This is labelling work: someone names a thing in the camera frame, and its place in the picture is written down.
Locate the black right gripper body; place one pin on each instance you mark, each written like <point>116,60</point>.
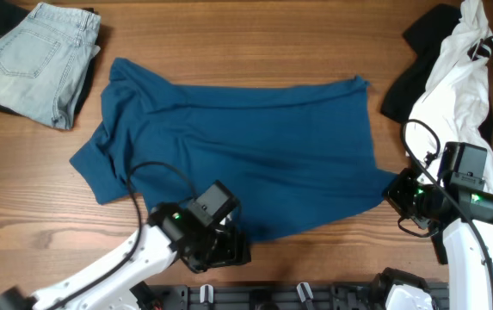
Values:
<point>411,197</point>

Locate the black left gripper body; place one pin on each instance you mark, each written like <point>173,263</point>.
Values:
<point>221,246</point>

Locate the dark blue shirt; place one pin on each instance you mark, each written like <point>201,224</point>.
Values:
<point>296,158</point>

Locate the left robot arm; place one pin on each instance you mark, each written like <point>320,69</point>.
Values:
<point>112,282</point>

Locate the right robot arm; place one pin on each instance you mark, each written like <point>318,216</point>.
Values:
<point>457,215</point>

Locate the white shirt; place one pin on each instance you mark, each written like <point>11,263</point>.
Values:
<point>456,99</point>

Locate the black garment at right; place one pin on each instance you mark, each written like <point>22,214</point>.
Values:
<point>424,37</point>

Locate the light blue folded jeans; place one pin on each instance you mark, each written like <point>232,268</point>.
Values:
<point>46,64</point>

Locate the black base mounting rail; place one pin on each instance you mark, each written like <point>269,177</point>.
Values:
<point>336,296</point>

